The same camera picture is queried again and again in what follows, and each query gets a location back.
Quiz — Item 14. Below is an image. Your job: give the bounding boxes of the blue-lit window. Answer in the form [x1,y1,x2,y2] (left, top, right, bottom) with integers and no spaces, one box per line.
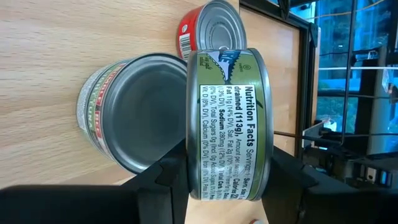
[315,0,398,134]

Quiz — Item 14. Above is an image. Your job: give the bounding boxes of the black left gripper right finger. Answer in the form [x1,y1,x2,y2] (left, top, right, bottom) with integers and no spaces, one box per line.
[261,145,320,224]

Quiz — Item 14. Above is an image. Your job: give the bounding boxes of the olive green tuna can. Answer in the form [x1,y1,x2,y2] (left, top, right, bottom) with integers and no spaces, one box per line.
[185,47,275,202]

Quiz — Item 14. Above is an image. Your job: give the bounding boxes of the black table edge frame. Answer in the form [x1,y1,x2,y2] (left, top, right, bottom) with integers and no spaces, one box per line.
[238,0,321,159]

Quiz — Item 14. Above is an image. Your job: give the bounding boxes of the green Bumble Bee tuna can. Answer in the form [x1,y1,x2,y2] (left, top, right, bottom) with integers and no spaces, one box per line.
[76,52,189,175]

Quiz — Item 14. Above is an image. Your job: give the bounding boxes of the red seafood can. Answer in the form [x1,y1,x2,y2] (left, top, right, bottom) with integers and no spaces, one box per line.
[176,0,249,60]

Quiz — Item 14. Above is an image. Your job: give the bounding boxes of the black pole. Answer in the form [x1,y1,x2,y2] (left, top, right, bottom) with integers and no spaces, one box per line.
[340,0,357,147]

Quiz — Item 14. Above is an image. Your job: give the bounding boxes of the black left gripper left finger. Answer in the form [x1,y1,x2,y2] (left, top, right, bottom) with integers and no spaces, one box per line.
[120,139,190,224]

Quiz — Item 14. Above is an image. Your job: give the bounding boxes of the yellow hanging cable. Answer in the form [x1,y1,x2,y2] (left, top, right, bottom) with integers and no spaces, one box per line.
[306,0,388,20]

